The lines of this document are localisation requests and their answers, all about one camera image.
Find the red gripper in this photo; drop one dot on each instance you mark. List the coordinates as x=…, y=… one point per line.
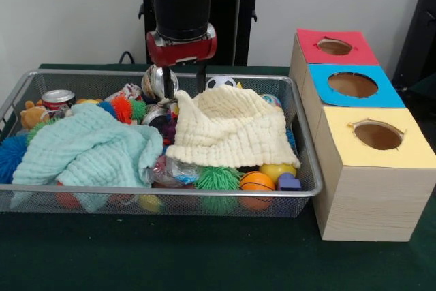
x=184, y=50

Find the cream waffle cloth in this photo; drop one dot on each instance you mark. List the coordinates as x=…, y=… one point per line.
x=231, y=131

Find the shallow mesh bin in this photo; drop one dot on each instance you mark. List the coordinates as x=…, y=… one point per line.
x=190, y=193

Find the wooden box with three holes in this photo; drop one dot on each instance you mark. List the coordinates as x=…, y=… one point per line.
x=371, y=202

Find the crushed silver can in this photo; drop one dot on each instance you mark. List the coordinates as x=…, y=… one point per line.
x=153, y=81

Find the small soccer ball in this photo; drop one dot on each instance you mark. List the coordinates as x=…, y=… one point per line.
x=221, y=82

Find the green spiky ball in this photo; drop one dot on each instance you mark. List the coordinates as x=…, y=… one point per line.
x=218, y=178

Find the mint green waffle cloth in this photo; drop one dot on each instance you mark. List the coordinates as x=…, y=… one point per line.
x=85, y=148

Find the small orange basketball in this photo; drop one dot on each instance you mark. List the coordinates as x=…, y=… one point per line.
x=257, y=182

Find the yellow ball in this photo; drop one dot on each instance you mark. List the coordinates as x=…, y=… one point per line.
x=276, y=170

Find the red tin can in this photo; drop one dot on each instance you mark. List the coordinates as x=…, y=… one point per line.
x=58, y=100

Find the purple toy block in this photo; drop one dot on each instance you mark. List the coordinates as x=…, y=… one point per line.
x=287, y=182

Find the brown teddy bear toy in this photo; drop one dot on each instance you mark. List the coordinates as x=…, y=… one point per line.
x=32, y=115

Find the dark green table cloth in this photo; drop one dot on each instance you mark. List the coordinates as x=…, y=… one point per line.
x=170, y=257

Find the blue spiky ball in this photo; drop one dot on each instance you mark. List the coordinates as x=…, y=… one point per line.
x=12, y=158

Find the black upright panel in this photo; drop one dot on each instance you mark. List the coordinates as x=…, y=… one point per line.
x=419, y=32

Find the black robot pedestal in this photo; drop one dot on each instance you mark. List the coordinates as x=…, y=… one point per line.
x=238, y=15

